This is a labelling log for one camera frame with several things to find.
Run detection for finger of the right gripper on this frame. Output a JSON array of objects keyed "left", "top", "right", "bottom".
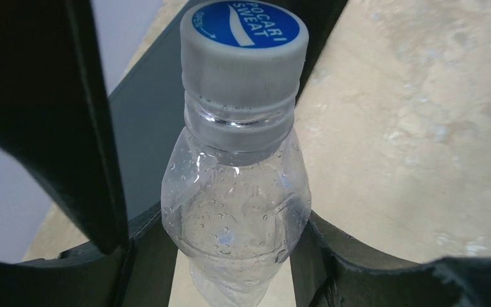
[{"left": 0, "top": 1, "right": 129, "bottom": 254}]

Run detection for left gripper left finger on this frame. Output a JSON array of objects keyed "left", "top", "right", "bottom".
[{"left": 0, "top": 204, "right": 177, "bottom": 306}]

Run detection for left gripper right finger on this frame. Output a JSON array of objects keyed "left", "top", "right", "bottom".
[{"left": 290, "top": 214, "right": 491, "bottom": 306}]

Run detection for clear plastic bottle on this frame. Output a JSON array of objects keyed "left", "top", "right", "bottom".
[{"left": 160, "top": 95, "right": 311, "bottom": 306}]

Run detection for blue white bottle cap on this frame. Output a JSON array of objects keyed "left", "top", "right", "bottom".
[{"left": 180, "top": 1, "right": 309, "bottom": 110}]

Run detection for black flat electronics box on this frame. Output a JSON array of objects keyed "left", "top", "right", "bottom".
[{"left": 108, "top": 0, "right": 350, "bottom": 221}]

